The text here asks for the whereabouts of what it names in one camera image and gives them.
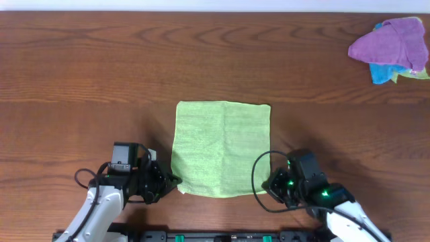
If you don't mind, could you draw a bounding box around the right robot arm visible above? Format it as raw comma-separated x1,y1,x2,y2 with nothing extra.
261,167,392,242

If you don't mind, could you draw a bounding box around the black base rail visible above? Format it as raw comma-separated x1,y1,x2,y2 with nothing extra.
73,223,341,242

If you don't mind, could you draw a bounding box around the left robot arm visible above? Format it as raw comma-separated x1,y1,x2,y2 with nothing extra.
52,159,182,242

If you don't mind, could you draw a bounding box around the green cloth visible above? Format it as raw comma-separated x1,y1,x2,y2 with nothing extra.
390,69,429,83
171,101,271,198

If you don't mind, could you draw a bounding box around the purple cloth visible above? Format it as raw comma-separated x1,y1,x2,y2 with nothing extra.
348,17,429,71

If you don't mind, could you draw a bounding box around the blue cloth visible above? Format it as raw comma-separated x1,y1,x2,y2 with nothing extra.
367,18,414,84

